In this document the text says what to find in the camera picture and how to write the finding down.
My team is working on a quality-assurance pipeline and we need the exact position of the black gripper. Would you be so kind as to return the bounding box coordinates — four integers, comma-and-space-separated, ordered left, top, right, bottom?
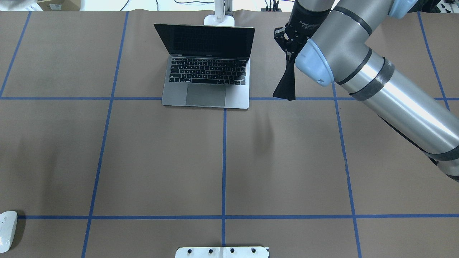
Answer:
274, 0, 331, 58

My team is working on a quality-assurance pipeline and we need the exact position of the silver laptop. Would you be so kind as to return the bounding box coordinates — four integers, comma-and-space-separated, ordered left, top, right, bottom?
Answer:
154, 23, 255, 109

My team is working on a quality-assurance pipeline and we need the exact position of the white computer mouse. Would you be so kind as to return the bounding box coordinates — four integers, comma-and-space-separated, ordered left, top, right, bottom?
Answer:
0, 211, 18, 253

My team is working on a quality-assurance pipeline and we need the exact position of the black mouse pad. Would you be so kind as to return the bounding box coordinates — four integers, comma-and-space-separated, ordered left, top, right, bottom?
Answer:
273, 54, 296, 101

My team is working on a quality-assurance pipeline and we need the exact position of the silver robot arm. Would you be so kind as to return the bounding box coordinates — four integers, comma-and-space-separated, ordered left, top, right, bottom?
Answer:
273, 0, 459, 181

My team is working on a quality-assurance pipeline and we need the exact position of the cardboard box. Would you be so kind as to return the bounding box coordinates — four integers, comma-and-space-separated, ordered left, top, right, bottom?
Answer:
37, 0, 81, 11

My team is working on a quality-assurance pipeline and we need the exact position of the white camera pole base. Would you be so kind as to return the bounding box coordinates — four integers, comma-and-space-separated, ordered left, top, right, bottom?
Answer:
175, 246, 270, 258

